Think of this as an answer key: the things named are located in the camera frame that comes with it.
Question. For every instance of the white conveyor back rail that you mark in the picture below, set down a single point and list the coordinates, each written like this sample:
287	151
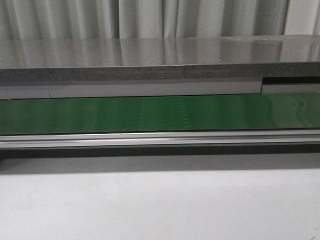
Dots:
161	87

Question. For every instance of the grey granite counter slab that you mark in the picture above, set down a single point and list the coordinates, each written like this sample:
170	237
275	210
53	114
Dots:
66	61

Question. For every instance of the white pleated curtain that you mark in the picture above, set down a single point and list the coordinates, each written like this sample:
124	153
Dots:
124	19

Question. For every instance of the aluminium conveyor front rail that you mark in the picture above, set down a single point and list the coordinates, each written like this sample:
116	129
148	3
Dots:
177	138

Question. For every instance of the green conveyor belt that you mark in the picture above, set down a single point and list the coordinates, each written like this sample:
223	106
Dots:
159	113

